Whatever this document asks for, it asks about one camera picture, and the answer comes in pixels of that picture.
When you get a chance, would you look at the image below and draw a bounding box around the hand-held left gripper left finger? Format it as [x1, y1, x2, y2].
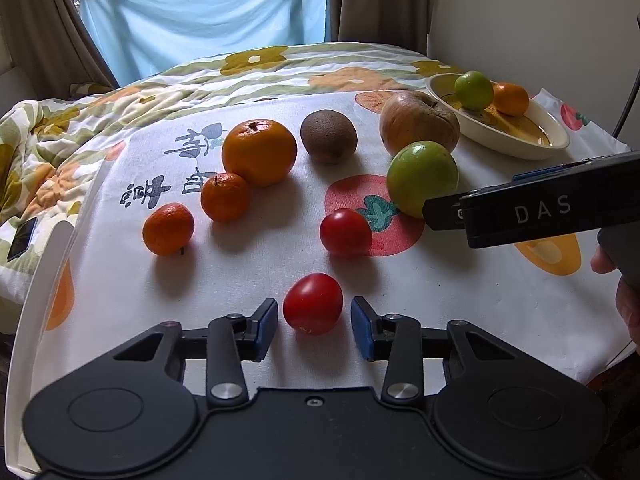
[75, 298, 279, 409]

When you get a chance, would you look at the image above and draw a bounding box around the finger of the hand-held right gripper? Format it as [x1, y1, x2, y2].
[462, 158, 594, 199]
[423, 193, 471, 233]

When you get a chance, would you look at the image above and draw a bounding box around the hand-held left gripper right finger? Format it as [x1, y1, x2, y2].
[350, 296, 563, 407]

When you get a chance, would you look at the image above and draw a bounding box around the cream ceramic bowl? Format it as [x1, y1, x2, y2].
[425, 72, 571, 161]

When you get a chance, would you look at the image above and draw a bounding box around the large green apple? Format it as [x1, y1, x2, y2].
[386, 141, 460, 219]

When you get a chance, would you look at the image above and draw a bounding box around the red tomato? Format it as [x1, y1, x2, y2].
[319, 208, 374, 260]
[282, 273, 344, 336]

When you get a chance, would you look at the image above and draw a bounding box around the wrinkled brown apple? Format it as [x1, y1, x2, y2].
[379, 91, 461, 157]

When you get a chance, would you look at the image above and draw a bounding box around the brown kiwi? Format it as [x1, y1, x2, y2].
[300, 110, 358, 165]

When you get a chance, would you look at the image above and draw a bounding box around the small mandarin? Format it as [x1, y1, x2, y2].
[200, 172, 252, 223]
[142, 203, 195, 257]

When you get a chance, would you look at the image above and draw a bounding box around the large orange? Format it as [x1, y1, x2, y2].
[221, 119, 298, 188]

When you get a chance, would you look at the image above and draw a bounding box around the person's right hand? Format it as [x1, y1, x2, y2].
[590, 245, 640, 347]

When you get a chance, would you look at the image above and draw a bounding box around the white printed tablecloth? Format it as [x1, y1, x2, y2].
[42, 87, 632, 391]

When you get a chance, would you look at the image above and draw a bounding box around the small orange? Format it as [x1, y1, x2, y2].
[492, 82, 530, 117]

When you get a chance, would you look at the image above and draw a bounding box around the small green apple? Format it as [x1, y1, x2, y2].
[454, 70, 495, 112]

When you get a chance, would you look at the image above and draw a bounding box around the brown curtain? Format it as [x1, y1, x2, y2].
[0, 0, 118, 101]
[327, 0, 441, 56]

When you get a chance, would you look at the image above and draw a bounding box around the black smartphone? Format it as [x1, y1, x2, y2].
[6, 216, 38, 262]

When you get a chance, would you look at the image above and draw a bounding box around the floral striped blanket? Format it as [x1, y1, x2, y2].
[0, 42, 466, 306]

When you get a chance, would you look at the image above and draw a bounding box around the light blue cloth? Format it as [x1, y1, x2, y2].
[80, 0, 328, 88]

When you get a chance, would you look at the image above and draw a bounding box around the black cable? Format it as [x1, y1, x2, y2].
[612, 67, 640, 138]

